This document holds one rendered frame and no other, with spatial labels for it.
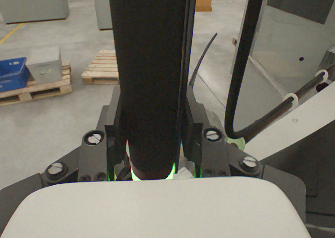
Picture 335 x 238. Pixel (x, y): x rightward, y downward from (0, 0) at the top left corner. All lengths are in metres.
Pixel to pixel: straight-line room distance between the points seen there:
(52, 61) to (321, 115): 2.88
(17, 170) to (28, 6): 5.86
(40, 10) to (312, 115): 7.30
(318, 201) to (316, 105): 0.38
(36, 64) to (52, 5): 4.44
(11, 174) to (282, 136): 2.18
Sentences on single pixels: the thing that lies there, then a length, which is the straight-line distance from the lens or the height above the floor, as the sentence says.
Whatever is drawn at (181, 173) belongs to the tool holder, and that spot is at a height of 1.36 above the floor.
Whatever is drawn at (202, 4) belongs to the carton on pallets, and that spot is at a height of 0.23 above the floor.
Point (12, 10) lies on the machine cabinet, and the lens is 7.68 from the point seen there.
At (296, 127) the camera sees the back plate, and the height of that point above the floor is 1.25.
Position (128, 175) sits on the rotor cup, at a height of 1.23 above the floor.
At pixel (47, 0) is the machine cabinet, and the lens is 7.33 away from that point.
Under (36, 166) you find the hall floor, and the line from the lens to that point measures 2.23.
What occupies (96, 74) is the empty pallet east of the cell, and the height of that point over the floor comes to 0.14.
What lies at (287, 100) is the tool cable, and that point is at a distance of 0.39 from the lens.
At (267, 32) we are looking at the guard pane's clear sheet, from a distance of 1.45.
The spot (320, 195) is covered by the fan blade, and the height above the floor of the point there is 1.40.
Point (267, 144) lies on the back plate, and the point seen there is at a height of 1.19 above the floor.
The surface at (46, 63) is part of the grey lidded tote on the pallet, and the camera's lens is 3.03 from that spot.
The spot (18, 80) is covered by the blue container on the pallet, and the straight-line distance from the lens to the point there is 3.21.
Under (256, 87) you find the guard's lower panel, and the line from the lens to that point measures 1.48.
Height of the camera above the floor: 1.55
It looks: 39 degrees down
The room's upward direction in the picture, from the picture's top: 2 degrees clockwise
